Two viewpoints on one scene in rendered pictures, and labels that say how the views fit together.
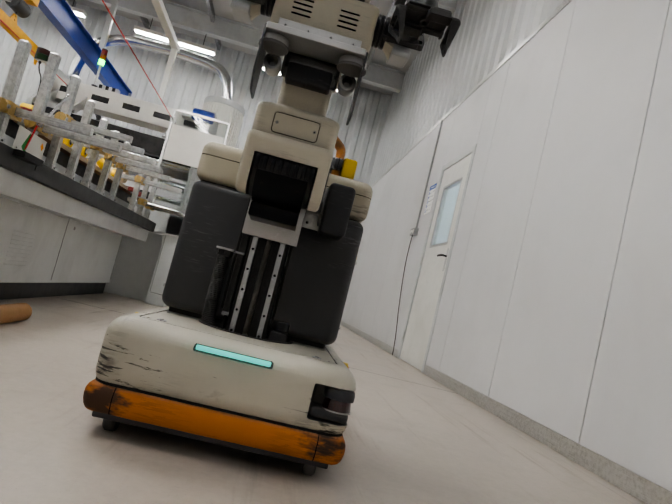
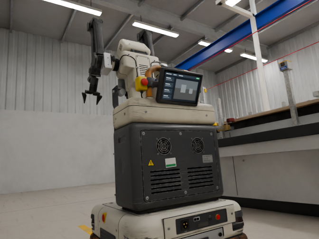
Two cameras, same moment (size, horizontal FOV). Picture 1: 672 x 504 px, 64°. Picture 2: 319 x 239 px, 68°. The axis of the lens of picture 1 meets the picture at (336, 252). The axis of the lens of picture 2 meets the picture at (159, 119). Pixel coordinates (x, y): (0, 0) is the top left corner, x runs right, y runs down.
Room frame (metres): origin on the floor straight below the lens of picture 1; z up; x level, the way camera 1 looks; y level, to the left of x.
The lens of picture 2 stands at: (2.89, -0.41, 0.49)
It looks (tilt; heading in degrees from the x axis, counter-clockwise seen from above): 11 degrees up; 153
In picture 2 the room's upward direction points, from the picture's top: 4 degrees counter-clockwise
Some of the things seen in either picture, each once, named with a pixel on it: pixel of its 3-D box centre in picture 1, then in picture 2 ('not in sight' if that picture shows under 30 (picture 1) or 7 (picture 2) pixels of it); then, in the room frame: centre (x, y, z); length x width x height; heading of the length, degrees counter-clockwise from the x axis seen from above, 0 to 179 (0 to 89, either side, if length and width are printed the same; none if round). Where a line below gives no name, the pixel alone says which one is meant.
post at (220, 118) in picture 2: not in sight; (220, 120); (1.03, 1.25, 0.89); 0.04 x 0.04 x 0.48; 6
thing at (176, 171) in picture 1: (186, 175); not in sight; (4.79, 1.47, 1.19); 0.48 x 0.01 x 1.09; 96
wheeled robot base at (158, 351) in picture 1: (235, 371); (161, 225); (1.62, 0.20, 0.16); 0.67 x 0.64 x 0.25; 5
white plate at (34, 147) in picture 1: (30, 145); not in sight; (2.24, 1.35, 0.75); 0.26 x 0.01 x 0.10; 6
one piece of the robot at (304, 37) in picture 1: (310, 67); (132, 95); (1.33, 0.18, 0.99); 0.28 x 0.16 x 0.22; 95
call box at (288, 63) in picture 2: not in sight; (285, 66); (1.76, 1.32, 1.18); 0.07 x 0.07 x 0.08; 6
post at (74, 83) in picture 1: (62, 123); not in sight; (2.52, 1.40, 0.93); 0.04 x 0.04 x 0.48; 6
